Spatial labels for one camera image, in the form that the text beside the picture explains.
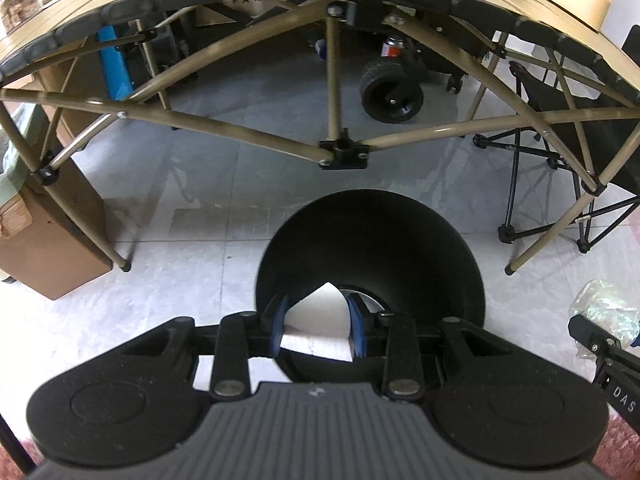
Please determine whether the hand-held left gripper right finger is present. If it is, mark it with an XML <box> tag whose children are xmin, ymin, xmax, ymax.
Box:
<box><xmin>348</xmin><ymin>294</ymin><xmax>506</xmax><ymax>402</ymax></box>

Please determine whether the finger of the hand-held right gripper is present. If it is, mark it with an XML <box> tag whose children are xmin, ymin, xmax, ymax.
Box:
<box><xmin>568</xmin><ymin>312</ymin><xmax>633</xmax><ymax>357</ymax></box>

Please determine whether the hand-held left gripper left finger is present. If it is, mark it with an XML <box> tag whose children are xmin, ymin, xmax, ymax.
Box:
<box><xmin>119</xmin><ymin>294</ymin><xmax>290</xmax><ymax>402</ymax></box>

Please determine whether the clear plastic wrapper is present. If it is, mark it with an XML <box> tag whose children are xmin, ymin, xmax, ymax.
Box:
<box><xmin>570</xmin><ymin>280</ymin><xmax>640</xmax><ymax>359</ymax></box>

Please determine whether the white paper tissue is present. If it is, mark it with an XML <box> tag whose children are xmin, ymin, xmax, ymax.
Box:
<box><xmin>279</xmin><ymin>282</ymin><xmax>354</xmax><ymax>363</ymax></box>

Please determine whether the black round trash bin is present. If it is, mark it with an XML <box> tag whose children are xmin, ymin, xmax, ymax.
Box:
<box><xmin>254</xmin><ymin>190</ymin><xmax>487</xmax><ymax>382</ymax></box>

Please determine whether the red fuzzy rug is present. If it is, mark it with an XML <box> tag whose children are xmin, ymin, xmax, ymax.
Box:
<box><xmin>0</xmin><ymin>407</ymin><xmax>640</xmax><ymax>480</ymax></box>

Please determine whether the brown cardboard box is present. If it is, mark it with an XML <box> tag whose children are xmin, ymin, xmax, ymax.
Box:
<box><xmin>0</xmin><ymin>157</ymin><xmax>114</xmax><ymax>302</ymax></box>

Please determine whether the black wheeled cart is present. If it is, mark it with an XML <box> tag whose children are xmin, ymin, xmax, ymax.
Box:
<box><xmin>350</xmin><ymin>4</ymin><xmax>497</xmax><ymax>124</ymax></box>

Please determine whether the black folding chair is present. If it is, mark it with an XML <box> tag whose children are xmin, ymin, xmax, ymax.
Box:
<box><xmin>472</xmin><ymin>29</ymin><xmax>640</xmax><ymax>255</ymax></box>

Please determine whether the blue plastic panel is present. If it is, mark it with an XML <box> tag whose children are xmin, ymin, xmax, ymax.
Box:
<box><xmin>97</xmin><ymin>24</ymin><xmax>134</xmax><ymax>104</ymax></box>

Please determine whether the clear snack jar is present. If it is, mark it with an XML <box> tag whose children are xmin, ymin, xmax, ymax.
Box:
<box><xmin>0</xmin><ymin>0</ymin><xmax>42</xmax><ymax>37</ymax></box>

